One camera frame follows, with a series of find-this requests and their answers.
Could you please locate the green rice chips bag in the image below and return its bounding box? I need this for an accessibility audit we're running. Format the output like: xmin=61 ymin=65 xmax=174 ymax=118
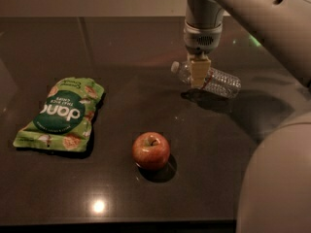
xmin=13 ymin=77 xmax=105 ymax=152

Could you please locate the red apple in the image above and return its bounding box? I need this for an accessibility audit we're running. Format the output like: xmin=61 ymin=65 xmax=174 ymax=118
xmin=132 ymin=132 xmax=170 ymax=171

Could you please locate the clear plastic water bottle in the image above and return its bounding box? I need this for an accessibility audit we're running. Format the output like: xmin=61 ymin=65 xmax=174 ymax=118
xmin=171 ymin=61 xmax=241 ymax=99

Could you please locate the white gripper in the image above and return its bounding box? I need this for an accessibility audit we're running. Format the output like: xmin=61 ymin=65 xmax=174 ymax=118
xmin=184 ymin=20 xmax=223 ymax=88

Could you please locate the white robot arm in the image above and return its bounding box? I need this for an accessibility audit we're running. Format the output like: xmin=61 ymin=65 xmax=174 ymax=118
xmin=187 ymin=0 xmax=311 ymax=233

